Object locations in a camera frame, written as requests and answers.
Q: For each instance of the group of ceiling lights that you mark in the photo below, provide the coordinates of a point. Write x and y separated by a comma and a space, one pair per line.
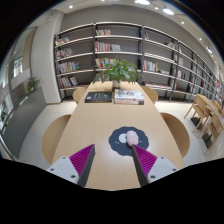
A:
168, 11

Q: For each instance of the white printed book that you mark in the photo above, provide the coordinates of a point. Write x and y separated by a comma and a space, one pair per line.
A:
129, 94

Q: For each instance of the white red-spined book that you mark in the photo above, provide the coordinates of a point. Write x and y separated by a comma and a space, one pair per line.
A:
128, 102

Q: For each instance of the black book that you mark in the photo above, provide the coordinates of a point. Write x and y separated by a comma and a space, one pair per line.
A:
98, 97

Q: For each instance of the grey shelf unit with books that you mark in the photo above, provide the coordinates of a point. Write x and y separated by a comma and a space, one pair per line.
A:
126, 38

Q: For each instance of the group of slatted wooden chairs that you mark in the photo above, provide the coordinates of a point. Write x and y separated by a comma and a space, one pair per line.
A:
203, 111

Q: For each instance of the small green background plant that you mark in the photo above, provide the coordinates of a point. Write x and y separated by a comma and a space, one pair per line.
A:
3, 116

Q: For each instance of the pink computer mouse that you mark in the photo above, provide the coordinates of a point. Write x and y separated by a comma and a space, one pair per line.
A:
132, 137

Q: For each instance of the green plant in white pot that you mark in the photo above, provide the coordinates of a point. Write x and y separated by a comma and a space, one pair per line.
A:
116, 70

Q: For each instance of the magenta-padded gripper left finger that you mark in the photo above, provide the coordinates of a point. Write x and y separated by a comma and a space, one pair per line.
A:
65, 166

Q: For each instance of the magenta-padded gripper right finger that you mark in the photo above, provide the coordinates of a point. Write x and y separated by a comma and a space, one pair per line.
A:
159, 166

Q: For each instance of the green plant on grey counter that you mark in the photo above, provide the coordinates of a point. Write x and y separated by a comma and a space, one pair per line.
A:
32, 84

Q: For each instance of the dark cloud-shaped mouse pad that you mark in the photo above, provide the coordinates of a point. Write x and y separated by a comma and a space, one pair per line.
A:
118, 141

